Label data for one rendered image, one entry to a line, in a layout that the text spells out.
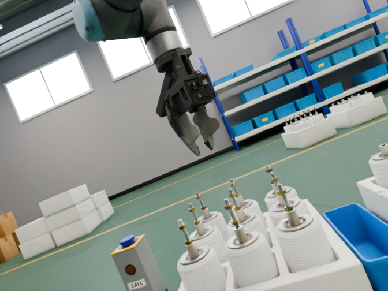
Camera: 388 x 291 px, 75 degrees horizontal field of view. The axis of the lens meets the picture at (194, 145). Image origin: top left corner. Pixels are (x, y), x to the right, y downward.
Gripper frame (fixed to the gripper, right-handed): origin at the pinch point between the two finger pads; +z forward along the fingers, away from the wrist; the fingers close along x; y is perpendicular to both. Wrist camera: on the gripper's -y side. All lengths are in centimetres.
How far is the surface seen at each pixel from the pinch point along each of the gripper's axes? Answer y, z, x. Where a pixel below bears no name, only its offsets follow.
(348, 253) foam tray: 16.7, 29.5, 10.2
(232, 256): 1.4, 23.2, -4.5
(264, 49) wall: -279, -127, 470
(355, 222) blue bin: 2, 41, 43
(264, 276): 4.9, 28.9, -1.6
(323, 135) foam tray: -93, 44, 217
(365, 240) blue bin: 3, 47, 42
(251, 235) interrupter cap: 1.9, 22.2, 1.7
